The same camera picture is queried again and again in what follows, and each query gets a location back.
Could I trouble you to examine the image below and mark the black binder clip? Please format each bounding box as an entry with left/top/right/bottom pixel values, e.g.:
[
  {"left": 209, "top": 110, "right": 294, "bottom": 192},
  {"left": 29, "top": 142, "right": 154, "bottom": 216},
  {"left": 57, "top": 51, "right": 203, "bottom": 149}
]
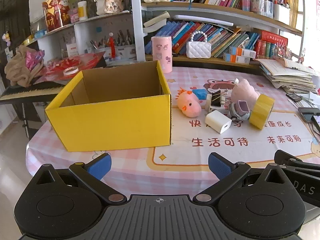
[{"left": 211, "top": 90, "right": 225, "bottom": 108}]

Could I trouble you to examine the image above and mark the pink cylinder tin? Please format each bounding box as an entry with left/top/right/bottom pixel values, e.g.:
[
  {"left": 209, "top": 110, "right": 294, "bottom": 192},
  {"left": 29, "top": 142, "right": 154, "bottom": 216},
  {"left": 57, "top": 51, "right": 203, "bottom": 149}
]
[{"left": 151, "top": 35, "right": 173, "bottom": 73}]

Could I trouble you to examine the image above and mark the dark phone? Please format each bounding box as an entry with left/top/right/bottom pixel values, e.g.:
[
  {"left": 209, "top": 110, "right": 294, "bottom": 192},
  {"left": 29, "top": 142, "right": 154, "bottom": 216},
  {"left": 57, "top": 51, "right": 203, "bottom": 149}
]
[{"left": 298, "top": 107, "right": 320, "bottom": 123}]

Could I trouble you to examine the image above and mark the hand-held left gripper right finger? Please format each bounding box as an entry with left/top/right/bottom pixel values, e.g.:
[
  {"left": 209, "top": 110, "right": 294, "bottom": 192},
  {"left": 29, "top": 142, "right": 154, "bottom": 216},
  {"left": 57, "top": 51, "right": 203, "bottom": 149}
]
[{"left": 193, "top": 152, "right": 292, "bottom": 204}]

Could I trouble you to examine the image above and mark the small pink box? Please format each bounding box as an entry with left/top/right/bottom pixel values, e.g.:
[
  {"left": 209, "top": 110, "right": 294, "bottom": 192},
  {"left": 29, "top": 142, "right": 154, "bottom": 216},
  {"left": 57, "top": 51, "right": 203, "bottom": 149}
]
[{"left": 69, "top": 9, "right": 80, "bottom": 23}]

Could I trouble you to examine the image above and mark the white quilted handbag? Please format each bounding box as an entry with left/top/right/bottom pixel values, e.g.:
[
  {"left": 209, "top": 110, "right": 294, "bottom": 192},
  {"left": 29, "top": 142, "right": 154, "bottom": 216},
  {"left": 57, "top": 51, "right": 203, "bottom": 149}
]
[{"left": 186, "top": 31, "right": 212, "bottom": 59}]

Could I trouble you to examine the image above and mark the yellow tape roll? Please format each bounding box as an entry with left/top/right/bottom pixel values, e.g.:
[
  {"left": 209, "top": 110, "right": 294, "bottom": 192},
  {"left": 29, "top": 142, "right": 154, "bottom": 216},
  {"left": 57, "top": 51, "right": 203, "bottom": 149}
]
[{"left": 249, "top": 94, "right": 275, "bottom": 130}]

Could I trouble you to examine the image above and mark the bunch of pens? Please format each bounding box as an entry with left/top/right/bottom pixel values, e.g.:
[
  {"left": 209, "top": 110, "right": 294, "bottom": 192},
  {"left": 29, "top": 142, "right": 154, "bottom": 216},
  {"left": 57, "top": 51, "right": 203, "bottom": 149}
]
[{"left": 250, "top": 0, "right": 290, "bottom": 18}]

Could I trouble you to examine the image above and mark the row of colourful books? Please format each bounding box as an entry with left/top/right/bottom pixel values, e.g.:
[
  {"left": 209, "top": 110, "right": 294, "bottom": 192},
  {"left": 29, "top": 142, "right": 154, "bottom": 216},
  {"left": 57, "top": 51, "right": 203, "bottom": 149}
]
[{"left": 150, "top": 20, "right": 262, "bottom": 58}]

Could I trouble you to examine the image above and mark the white rolled paper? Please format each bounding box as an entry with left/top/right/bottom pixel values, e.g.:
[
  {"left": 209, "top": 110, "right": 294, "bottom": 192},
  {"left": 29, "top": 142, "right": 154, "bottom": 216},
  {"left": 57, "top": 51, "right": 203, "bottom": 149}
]
[{"left": 172, "top": 14, "right": 234, "bottom": 27}]

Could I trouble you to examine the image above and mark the beige plush cloth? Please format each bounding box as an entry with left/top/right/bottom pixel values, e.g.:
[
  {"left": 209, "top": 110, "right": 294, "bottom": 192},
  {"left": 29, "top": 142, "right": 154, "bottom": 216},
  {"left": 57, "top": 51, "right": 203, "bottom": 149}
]
[{"left": 4, "top": 45, "right": 44, "bottom": 87}]

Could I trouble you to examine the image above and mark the beige flat book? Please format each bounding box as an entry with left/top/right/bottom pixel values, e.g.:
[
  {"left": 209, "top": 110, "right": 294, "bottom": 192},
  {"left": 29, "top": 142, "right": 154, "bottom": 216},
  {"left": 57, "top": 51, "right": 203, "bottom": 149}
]
[{"left": 143, "top": 11, "right": 170, "bottom": 33}]

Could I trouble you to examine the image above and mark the stack of papers and booklets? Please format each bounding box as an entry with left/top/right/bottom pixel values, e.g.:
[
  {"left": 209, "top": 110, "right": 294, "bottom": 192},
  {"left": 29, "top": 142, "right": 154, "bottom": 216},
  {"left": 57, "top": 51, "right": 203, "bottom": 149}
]
[{"left": 259, "top": 57, "right": 318, "bottom": 94}]

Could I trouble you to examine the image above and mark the small black phone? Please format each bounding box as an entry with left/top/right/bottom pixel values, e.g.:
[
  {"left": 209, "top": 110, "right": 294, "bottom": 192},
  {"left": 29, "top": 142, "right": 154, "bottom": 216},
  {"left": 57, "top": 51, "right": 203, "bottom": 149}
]
[{"left": 286, "top": 92, "right": 303, "bottom": 102}]

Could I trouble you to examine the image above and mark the desk organizer with pens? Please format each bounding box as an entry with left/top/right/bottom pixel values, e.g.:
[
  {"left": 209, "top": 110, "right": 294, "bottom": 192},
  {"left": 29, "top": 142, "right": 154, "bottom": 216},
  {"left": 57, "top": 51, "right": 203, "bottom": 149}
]
[{"left": 89, "top": 30, "right": 137, "bottom": 60}]

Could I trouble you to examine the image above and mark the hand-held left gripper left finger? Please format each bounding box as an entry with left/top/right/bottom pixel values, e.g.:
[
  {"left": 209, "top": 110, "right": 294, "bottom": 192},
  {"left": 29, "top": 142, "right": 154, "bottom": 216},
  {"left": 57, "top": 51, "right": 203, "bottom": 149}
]
[{"left": 31, "top": 152, "right": 127, "bottom": 205}]

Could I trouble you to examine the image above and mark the blue plastic packet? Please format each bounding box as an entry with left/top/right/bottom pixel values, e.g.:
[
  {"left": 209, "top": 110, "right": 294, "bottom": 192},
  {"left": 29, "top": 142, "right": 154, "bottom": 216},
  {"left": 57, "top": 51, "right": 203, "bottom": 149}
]
[{"left": 191, "top": 87, "right": 207, "bottom": 100}]

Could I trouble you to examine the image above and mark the white yellow jar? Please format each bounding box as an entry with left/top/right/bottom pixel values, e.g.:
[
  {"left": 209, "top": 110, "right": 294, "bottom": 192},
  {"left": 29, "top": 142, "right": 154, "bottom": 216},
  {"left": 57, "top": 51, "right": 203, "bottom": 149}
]
[{"left": 77, "top": 1, "right": 88, "bottom": 20}]

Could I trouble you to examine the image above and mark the pink plush chick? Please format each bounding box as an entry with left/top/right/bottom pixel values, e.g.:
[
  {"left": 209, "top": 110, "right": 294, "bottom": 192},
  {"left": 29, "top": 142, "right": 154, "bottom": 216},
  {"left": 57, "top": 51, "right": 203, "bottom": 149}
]
[{"left": 177, "top": 87, "right": 202, "bottom": 118}]

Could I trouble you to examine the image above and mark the pink foil wrapper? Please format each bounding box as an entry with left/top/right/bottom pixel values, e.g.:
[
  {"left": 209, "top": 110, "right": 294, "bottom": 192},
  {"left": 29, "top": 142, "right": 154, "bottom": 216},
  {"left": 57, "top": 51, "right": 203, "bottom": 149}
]
[{"left": 25, "top": 50, "right": 45, "bottom": 70}]

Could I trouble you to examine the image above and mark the white charger adapter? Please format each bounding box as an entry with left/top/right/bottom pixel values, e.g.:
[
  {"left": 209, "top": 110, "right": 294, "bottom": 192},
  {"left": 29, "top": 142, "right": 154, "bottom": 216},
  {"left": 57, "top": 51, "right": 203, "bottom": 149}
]
[{"left": 205, "top": 110, "right": 232, "bottom": 134}]

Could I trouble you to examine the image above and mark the white pen holder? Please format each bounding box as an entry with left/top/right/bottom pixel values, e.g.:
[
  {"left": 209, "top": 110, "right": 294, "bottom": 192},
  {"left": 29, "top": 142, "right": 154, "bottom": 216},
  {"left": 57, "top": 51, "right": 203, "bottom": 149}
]
[{"left": 272, "top": 3, "right": 291, "bottom": 25}]

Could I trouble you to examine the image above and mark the yellow cardboard box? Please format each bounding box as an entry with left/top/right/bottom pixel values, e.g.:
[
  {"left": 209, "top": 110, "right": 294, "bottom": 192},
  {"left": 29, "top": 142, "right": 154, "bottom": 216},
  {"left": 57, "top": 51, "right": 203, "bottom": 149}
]
[{"left": 44, "top": 60, "right": 173, "bottom": 152}]

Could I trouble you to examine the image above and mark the white red small box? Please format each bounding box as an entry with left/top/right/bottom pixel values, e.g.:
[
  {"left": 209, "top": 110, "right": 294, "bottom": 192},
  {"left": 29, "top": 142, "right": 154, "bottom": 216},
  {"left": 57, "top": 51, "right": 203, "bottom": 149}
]
[{"left": 66, "top": 43, "right": 79, "bottom": 57}]

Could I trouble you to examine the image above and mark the red tassel ornament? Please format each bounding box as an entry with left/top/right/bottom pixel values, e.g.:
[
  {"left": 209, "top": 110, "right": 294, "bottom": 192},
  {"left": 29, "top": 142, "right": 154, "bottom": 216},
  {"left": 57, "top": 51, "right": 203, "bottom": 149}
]
[{"left": 108, "top": 36, "right": 117, "bottom": 58}]

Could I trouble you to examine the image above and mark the white tape roll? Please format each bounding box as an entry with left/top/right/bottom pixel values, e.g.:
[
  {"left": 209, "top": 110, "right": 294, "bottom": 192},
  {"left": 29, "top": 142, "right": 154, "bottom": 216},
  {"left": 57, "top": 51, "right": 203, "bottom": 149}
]
[{"left": 63, "top": 66, "right": 79, "bottom": 76}]

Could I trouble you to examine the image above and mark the white wooden bookshelf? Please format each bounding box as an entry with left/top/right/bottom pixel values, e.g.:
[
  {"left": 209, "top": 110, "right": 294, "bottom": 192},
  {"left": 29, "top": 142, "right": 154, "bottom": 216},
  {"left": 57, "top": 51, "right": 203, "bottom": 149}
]
[{"left": 29, "top": 0, "right": 305, "bottom": 68}]

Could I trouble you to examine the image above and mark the black electric piano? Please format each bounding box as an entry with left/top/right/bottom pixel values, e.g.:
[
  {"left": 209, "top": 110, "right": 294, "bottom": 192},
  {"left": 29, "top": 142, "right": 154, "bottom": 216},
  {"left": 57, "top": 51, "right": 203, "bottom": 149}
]
[{"left": 0, "top": 81, "right": 65, "bottom": 105}]

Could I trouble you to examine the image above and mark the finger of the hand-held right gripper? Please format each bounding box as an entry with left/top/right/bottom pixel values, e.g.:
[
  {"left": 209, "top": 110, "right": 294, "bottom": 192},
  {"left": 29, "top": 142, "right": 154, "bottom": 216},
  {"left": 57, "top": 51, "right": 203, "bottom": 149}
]
[{"left": 274, "top": 149, "right": 320, "bottom": 173}]

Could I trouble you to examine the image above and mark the small white printed box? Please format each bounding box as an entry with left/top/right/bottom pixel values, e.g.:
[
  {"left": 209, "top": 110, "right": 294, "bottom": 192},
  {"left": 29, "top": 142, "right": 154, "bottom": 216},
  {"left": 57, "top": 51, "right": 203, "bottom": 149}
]
[{"left": 205, "top": 94, "right": 232, "bottom": 114}]

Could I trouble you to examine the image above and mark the pink fluffy plush toy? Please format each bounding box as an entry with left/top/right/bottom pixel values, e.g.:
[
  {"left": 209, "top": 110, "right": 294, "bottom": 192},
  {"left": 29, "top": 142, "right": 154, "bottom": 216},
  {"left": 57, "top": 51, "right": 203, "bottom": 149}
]
[{"left": 230, "top": 78, "right": 260, "bottom": 104}]

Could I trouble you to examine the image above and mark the red book set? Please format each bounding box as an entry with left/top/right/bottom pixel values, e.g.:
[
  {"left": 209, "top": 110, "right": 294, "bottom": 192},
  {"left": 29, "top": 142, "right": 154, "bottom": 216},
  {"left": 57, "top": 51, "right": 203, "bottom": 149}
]
[{"left": 255, "top": 30, "right": 289, "bottom": 59}]

